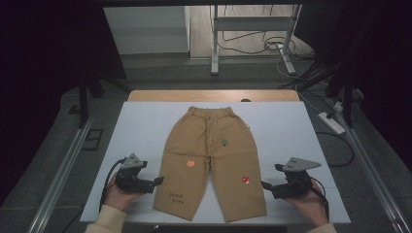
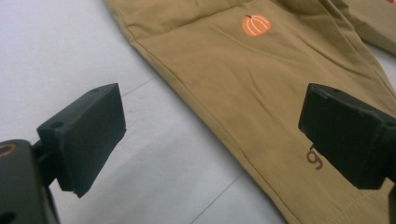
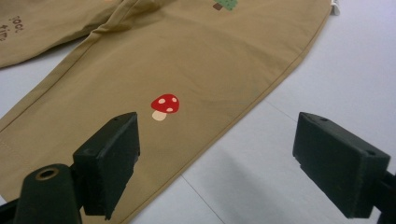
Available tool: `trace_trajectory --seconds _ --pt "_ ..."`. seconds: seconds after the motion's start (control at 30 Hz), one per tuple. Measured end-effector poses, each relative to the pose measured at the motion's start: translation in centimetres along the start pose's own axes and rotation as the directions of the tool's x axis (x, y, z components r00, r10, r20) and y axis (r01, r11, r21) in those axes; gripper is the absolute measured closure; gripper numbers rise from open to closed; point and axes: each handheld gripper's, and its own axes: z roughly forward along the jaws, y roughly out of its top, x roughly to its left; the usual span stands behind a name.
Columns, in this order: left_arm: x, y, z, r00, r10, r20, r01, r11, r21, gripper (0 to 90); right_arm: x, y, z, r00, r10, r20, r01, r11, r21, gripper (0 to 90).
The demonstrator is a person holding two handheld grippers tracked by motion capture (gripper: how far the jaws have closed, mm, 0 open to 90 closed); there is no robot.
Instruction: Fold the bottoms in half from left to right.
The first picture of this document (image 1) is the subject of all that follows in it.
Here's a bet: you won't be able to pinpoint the white floor cable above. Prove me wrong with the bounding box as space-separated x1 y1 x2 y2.
276 48 325 115

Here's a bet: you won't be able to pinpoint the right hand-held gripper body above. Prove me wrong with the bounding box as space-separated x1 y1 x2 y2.
272 156 323 199

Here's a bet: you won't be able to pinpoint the person's right hand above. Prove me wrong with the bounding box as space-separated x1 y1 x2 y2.
284 179 326 227

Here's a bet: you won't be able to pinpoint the black power strip cable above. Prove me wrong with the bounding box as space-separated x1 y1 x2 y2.
315 130 356 168

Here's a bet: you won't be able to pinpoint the white power strip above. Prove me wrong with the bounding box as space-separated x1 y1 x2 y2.
318 111 347 136

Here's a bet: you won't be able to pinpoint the dark floor plate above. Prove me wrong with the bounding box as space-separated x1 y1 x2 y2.
81 128 105 151

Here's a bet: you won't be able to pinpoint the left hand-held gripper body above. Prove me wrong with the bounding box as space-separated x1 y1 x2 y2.
115 152 146 192

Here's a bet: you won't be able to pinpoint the silver metal rail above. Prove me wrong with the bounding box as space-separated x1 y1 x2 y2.
27 116 95 233
333 110 412 233

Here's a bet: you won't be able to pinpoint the tangle of black floor cables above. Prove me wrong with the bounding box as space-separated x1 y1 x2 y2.
216 29 316 62

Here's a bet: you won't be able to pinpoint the black metal stand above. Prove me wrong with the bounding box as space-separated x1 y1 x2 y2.
77 62 131 129
294 48 368 128

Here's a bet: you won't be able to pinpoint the tan pants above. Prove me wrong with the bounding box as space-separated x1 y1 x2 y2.
153 106 268 223

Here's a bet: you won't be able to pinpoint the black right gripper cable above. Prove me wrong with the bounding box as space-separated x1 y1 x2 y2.
309 177 330 221

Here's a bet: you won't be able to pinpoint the white metal stand frame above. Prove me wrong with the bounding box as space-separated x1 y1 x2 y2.
210 4 303 77

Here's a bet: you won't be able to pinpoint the person's left hand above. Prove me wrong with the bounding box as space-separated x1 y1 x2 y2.
103 174 144 213

